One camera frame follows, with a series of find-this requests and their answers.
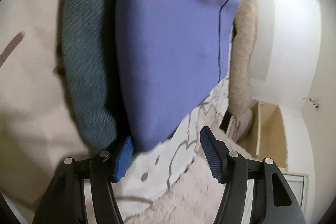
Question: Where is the purple blue garment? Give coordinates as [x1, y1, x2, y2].
[116, 0, 239, 151]

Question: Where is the white door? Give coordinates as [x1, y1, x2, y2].
[281, 169, 309, 215]

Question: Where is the wooden footboard shelf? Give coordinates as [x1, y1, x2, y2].
[237, 101, 288, 170]

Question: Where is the bear pattern bed sheet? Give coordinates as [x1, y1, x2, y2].
[1, 0, 235, 223]

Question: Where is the tan fluffy blanket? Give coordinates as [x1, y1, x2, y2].
[223, 0, 259, 119]

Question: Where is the dark teal folded garment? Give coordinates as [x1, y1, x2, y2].
[60, 0, 127, 151]

